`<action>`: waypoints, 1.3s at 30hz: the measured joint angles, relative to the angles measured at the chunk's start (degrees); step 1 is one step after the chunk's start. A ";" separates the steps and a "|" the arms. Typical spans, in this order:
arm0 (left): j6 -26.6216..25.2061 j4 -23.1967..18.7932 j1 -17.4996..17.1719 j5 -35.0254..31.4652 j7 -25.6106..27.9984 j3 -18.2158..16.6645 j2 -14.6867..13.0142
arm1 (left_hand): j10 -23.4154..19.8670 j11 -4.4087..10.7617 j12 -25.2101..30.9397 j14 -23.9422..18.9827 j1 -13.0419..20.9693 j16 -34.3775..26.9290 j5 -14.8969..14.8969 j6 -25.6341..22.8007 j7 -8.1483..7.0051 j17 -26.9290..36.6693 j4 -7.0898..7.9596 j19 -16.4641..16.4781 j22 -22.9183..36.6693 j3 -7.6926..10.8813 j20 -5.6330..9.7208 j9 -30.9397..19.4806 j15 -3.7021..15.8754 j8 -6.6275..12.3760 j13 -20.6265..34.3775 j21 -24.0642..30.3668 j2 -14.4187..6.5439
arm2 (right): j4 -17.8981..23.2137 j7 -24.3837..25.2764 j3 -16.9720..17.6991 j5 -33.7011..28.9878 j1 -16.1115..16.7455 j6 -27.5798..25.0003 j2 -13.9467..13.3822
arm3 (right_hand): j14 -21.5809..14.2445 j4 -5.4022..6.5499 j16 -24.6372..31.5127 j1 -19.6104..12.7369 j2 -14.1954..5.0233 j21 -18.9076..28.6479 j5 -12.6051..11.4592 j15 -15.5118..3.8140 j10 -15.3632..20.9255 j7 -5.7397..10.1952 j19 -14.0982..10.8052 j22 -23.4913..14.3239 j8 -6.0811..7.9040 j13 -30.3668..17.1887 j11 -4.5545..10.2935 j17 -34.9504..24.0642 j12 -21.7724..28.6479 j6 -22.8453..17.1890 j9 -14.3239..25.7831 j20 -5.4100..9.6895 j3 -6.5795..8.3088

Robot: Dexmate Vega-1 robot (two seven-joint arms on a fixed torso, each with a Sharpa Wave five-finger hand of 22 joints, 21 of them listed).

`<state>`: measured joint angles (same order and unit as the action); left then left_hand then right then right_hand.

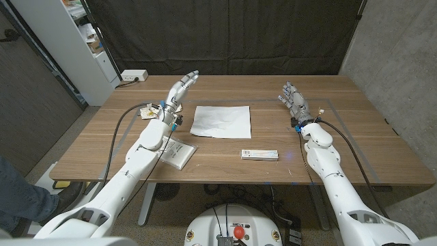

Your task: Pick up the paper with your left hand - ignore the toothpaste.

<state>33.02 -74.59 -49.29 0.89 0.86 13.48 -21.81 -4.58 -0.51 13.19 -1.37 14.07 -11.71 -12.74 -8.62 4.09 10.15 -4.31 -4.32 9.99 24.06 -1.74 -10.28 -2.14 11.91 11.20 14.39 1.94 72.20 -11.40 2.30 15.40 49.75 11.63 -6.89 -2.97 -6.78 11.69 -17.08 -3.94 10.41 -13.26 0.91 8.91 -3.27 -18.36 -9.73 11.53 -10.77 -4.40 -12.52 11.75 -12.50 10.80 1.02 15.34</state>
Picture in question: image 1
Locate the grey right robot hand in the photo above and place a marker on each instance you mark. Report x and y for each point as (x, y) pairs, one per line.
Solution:
(297, 102)

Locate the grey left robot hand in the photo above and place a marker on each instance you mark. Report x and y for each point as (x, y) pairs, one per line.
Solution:
(175, 97)

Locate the white paper sheet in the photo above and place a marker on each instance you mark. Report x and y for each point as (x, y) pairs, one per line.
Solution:
(222, 123)

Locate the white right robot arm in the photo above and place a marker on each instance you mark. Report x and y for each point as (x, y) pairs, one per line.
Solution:
(341, 191)

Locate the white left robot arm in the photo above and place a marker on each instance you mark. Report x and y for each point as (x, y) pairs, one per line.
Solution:
(116, 191)

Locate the white toothpaste box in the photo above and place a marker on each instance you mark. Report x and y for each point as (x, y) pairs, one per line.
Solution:
(259, 155)

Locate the long white patterned package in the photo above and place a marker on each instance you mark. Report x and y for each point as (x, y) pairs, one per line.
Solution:
(148, 112)

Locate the white power strip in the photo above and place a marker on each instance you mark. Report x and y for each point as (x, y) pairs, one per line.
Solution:
(134, 75)

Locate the clear plastic packet with card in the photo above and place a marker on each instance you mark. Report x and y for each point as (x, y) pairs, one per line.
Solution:
(181, 153)

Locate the black backdrop curtain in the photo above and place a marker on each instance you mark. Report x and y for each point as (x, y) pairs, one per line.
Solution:
(225, 34)

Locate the black backdrop pole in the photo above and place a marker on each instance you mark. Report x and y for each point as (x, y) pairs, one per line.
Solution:
(102, 41)

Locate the round black floor fan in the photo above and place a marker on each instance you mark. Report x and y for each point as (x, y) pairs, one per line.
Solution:
(166, 191)

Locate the small cardboard box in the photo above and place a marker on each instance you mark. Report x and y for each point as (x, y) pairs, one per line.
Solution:
(95, 46)

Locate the grey table leg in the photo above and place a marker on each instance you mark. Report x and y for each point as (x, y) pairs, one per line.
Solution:
(320, 208)
(147, 205)

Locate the white shelf cabinet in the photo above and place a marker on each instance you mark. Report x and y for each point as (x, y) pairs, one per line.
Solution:
(65, 44)

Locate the black floor power strip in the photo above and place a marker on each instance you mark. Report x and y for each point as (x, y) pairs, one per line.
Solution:
(293, 234)

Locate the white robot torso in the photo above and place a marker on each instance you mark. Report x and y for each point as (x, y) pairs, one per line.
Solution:
(232, 222)

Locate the red emergency stop button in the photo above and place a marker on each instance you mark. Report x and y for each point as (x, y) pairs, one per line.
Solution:
(239, 232)

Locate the dark shoe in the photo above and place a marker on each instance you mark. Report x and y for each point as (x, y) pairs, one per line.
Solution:
(68, 196)

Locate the person's leg in jeans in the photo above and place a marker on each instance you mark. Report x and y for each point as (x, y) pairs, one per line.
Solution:
(24, 201)

